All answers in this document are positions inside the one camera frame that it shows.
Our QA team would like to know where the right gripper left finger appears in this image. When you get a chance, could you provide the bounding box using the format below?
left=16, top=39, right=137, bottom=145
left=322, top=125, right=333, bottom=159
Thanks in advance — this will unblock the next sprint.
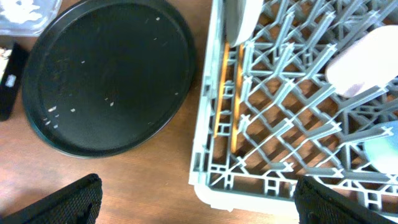
left=1, top=174, right=103, bottom=224

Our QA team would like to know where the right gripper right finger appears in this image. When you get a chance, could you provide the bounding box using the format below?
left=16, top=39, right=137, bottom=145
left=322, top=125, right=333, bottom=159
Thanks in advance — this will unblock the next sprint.
left=294, top=176, right=394, bottom=224

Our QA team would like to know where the blue cup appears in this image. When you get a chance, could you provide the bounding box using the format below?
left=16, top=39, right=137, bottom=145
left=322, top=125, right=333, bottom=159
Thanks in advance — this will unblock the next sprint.
left=363, top=121, right=397, bottom=174

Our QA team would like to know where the pink cup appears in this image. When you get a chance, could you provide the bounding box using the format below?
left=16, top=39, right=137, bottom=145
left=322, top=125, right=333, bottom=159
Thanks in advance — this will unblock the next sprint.
left=325, top=25, right=397, bottom=98

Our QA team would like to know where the wooden chopstick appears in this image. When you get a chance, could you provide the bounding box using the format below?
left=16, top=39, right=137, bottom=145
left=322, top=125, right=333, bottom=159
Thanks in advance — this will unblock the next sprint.
left=213, top=41, right=229, bottom=138
left=231, top=44, right=244, bottom=154

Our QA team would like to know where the grey plate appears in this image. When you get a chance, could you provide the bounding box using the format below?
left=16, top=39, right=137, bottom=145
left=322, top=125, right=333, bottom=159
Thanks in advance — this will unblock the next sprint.
left=225, top=0, right=264, bottom=47

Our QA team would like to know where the white tissue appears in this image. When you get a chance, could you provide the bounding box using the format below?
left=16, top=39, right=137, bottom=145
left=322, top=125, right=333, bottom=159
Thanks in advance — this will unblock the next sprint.
left=1, top=0, right=43, bottom=24

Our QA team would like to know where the grey dishwasher rack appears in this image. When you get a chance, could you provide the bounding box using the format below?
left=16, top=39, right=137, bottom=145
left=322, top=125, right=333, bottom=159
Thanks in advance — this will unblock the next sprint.
left=189, top=0, right=397, bottom=220

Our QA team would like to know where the black round tray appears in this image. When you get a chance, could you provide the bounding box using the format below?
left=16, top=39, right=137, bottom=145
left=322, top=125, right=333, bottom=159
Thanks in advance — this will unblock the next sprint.
left=22, top=0, right=196, bottom=158

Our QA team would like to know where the black rectangular tray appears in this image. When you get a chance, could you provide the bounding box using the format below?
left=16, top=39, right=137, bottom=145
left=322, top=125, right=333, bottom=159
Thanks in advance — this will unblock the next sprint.
left=1, top=42, right=29, bottom=121

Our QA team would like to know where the clear plastic bin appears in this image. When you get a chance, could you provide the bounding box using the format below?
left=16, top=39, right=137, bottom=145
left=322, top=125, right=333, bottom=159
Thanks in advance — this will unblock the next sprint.
left=1, top=0, right=62, bottom=37

